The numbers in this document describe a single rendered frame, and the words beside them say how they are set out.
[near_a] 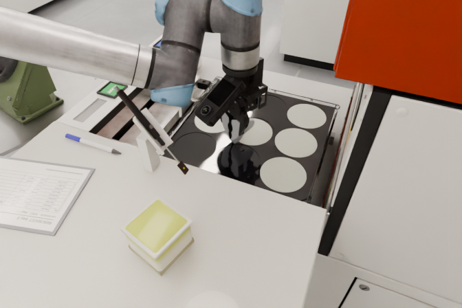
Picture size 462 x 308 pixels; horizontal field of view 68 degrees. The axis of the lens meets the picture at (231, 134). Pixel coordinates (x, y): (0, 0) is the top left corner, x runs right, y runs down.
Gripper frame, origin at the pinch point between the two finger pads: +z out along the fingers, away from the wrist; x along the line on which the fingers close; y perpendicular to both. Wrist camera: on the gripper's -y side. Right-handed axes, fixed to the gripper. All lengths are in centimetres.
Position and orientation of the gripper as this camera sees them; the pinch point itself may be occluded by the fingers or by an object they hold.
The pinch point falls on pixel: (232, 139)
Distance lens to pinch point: 80.0
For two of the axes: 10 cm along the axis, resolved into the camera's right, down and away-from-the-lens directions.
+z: 0.0, 7.3, 6.8
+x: -6.6, -5.1, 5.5
